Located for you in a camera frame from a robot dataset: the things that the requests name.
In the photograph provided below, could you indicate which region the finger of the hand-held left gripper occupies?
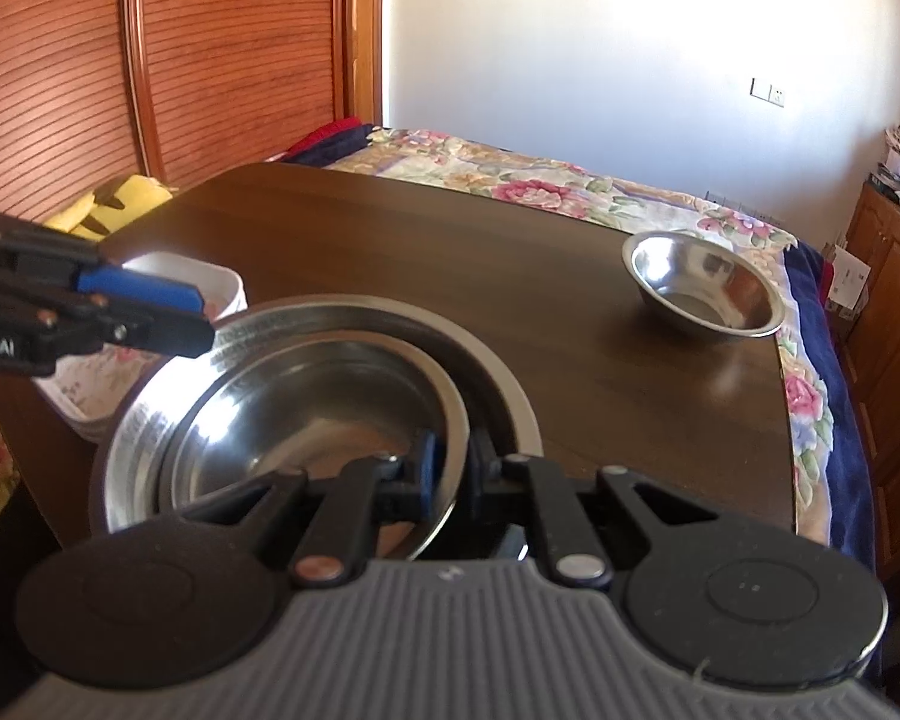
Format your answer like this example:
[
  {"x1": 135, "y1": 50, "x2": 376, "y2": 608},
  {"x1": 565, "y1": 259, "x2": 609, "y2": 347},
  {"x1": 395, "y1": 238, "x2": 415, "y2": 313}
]
[
  {"x1": 0, "y1": 211, "x2": 202, "y2": 314},
  {"x1": 15, "y1": 291, "x2": 216, "y2": 359}
]

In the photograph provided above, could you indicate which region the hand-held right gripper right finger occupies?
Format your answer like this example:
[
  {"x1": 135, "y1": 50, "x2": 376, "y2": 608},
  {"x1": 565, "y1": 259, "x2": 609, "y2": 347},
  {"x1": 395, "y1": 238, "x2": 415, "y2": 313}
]
[{"x1": 465, "y1": 427, "x2": 721, "y2": 590}]

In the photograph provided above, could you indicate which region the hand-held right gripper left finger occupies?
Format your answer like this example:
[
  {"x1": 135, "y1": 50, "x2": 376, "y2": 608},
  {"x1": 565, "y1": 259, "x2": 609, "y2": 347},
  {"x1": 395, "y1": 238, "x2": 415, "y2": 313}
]
[{"x1": 180, "y1": 431, "x2": 445, "y2": 590}]

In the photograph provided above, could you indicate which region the large steel bowl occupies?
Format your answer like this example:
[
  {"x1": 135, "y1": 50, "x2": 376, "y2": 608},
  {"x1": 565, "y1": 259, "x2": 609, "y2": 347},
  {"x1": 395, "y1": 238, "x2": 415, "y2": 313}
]
[{"x1": 88, "y1": 295, "x2": 541, "y2": 563}]

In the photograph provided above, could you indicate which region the medium steel bowl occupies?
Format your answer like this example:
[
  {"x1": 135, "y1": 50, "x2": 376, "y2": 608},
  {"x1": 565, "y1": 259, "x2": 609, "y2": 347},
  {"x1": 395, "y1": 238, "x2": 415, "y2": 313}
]
[{"x1": 154, "y1": 328, "x2": 472, "y2": 560}]

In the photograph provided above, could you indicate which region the yellow plush toy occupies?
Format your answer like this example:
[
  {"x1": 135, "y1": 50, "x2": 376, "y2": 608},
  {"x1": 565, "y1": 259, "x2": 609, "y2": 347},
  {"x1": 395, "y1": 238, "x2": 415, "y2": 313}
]
[{"x1": 41, "y1": 174, "x2": 173, "y2": 242}]

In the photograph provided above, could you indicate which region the red knitted cloth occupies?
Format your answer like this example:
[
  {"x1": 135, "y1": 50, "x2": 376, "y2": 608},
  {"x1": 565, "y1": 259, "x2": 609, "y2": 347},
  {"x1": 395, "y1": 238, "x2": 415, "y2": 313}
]
[{"x1": 283, "y1": 118, "x2": 361, "y2": 158}]

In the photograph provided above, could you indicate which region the wooden slatted wardrobe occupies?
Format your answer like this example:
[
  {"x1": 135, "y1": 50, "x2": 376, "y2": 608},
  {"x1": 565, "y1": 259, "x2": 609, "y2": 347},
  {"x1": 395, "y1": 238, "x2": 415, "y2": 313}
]
[{"x1": 0, "y1": 0, "x2": 383, "y2": 230}]

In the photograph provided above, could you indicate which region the small steel bowl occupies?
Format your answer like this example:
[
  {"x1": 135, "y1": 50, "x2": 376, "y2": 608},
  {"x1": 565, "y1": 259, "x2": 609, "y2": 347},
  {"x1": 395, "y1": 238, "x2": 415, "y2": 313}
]
[{"x1": 621, "y1": 231, "x2": 786, "y2": 338}]

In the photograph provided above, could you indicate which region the floral bedsheet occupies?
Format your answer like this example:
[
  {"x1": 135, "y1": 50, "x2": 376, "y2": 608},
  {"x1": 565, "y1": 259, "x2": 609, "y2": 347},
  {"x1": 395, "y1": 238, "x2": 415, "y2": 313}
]
[{"x1": 322, "y1": 126, "x2": 830, "y2": 541}]

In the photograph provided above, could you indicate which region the navy bed blanket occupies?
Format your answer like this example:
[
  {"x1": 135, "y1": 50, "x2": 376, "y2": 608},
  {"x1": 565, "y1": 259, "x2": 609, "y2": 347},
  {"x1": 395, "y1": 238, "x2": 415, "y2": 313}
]
[{"x1": 780, "y1": 240, "x2": 890, "y2": 578}]

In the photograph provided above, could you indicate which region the white paper card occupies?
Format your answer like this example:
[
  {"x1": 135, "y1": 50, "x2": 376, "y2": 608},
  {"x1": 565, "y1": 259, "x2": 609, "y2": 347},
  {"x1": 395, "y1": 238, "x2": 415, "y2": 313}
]
[{"x1": 825, "y1": 244, "x2": 872, "y2": 310}]

